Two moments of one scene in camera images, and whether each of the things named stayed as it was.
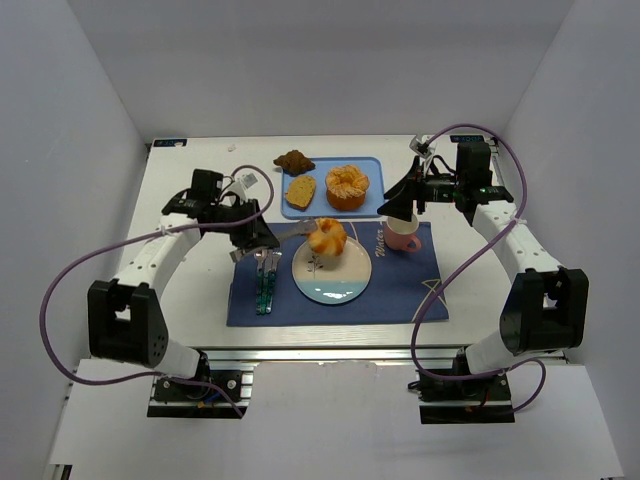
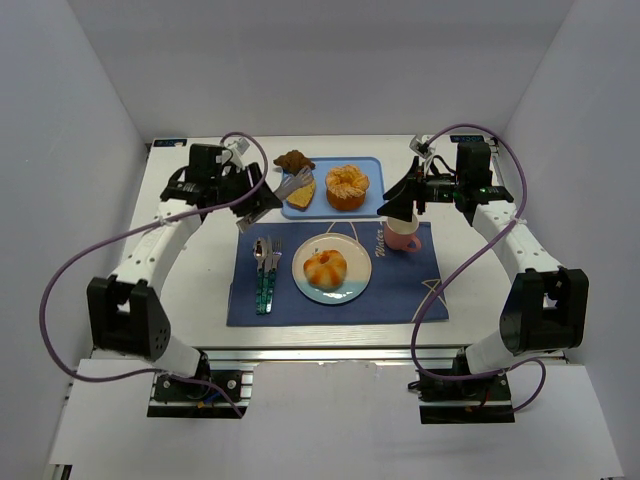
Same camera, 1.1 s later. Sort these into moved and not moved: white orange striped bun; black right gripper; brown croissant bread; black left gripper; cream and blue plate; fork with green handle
Moved: black left gripper; white orange striped bun
Not moved: black right gripper; cream and blue plate; brown croissant bread; fork with green handle
